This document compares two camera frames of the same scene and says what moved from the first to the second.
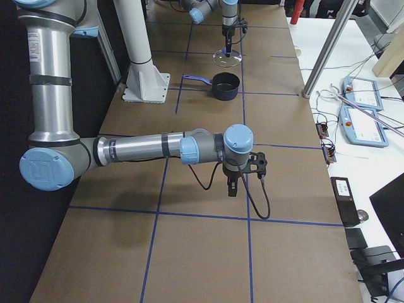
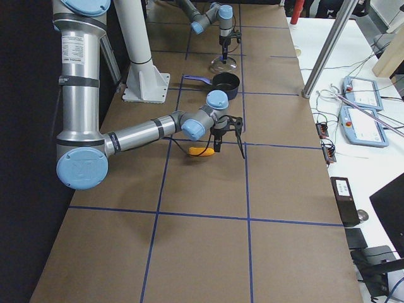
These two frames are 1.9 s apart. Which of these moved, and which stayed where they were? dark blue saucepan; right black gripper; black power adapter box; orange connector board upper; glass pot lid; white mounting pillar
Moved: right black gripper; glass pot lid
Stayed: dark blue saucepan; orange connector board upper; white mounting pillar; black power adapter box
